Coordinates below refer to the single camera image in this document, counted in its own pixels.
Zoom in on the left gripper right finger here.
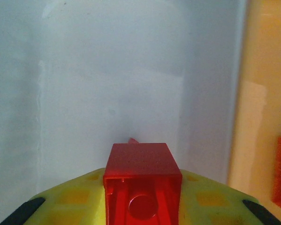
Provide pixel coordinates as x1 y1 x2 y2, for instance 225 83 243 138
177 169 281 225

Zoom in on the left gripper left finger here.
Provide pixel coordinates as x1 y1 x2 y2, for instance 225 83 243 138
0 167 107 225

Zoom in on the red lego brick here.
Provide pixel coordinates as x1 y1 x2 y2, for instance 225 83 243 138
102 137 183 225

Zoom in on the white plastic container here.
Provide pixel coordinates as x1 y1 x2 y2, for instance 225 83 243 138
0 0 248 225

